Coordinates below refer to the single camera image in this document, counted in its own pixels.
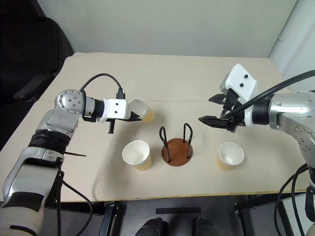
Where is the black metal table leg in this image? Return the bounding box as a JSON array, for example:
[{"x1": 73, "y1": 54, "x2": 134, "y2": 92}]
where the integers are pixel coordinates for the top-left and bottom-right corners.
[
  {"x1": 102, "y1": 201, "x2": 126, "y2": 236},
  {"x1": 233, "y1": 193, "x2": 297, "y2": 236}
]

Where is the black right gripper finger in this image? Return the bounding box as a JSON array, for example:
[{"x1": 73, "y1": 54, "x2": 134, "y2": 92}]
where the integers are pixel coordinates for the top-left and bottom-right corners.
[
  {"x1": 208, "y1": 93, "x2": 226, "y2": 104},
  {"x1": 198, "y1": 115, "x2": 229, "y2": 129}
]

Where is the black tape strip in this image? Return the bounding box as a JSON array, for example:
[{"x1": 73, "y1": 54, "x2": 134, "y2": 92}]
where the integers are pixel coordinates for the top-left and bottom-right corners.
[{"x1": 156, "y1": 207, "x2": 202, "y2": 215}]

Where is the tan paper cup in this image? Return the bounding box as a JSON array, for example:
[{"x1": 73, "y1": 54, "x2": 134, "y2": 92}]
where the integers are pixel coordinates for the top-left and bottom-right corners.
[
  {"x1": 216, "y1": 142, "x2": 245, "y2": 172},
  {"x1": 122, "y1": 140, "x2": 153, "y2": 172},
  {"x1": 127, "y1": 98, "x2": 157, "y2": 124}
]

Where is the wire cup holder wooden base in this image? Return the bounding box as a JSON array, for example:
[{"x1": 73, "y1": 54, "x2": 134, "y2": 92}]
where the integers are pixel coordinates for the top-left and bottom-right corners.
[{"x1": 158, "y1": 122, "x2": 194, "y2": 168}]

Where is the dark rounded shape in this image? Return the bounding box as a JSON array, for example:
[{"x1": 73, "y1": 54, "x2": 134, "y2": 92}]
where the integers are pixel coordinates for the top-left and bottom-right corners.
[
  {"x1": 192, "y1": 217, "x2": 218, "y2": 236},
  {"x1": 136, "y1": 217, "x2": 169, "y2": 236}
]

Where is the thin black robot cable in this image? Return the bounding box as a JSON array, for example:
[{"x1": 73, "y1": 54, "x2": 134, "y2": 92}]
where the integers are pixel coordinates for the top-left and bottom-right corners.
[
  {"x1": 55, "y1": 169, "x2": 94, "y2": 236},
  {"x1": 275, "y1": 163, "x2": 309, "y2": 236}
]

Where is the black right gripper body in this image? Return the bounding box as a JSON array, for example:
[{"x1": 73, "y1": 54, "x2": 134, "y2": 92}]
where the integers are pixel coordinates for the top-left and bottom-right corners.
[{"x1": 222, "y1": 88, "x2": 246, "y2": 134}]

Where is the black office chair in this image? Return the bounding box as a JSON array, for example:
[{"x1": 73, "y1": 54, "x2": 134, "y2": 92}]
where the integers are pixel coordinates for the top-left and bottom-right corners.
[{"x1": 0, "y1": 0, "x2": 75, "y2": 151}]

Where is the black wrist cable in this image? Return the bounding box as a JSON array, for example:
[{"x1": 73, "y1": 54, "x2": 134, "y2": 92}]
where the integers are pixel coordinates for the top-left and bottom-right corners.
[
  {"x1": 220, "y1": 73, "x2": 315, "y2": 121},
  {"x1": 79, "y1": 73, "x2": 127, "y2": 100}
]

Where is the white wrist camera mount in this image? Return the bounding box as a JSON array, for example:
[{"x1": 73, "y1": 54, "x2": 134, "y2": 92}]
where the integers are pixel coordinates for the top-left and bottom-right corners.
[
  {"x1": 220, "y1": 63, "x2": 258, "y2": 129},
  {"x1": 96, "y1": 98, "x2": 129, "y2": 123}
]

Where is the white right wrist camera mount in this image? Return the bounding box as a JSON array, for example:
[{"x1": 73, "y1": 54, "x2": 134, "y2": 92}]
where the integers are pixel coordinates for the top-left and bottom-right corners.
[{"x1": 220, "y1": 63, "x2": 258, "y2": 129}]

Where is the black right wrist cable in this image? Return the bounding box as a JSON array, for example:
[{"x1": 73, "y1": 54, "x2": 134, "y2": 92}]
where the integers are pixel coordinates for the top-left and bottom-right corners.
[{"x1": 220, "y1": 73, "x2": 315, "y2": 121}]

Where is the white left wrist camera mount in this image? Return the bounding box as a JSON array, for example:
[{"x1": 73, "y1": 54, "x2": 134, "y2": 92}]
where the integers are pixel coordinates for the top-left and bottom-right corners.
[{"x1": 96, "y1": 98, "x2": 129, "y2": 123}]

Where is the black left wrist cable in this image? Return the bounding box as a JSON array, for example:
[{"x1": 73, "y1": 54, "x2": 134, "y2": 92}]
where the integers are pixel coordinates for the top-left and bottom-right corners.
[{"x1": 79, "y1": 73, "x2": 127, "y2": 100}]

